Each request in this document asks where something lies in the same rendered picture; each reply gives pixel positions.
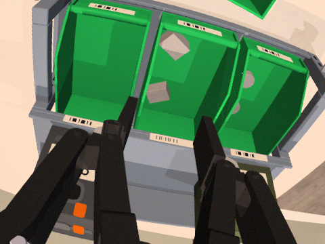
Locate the grey round disc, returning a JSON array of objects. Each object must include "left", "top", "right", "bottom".
[
  {"left": 232, "top": 102, "right": 240, "bottom": 114},
  {"left": 243, "top": 70, "right": 255, "bottom": 88}
]

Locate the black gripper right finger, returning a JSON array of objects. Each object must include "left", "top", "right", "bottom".
[{"left": 193, "top": 115, "right": 297, "bottom": 244}]

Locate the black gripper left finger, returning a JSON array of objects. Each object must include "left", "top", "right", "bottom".
[{"left": 0, "top": 96, "right": 140, "bottom": 244}]

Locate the grey storage shelf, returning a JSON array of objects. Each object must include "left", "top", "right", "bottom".
[{"left": 28, "top": 0, "right": 325, "bottom": 228}]

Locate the green open-front bin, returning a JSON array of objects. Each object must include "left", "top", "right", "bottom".
[
  {"left": 214, "top": 37, "right": 309, "bottom": 155},
  {"left": 55, "top": 0, "right": 153, "bottom": 122},
  {"left": 133, "top": 12, "right": 240, "bottom": 141},
  {"left": 228, "top": 0, "right": 276, "bottom": 20}
]

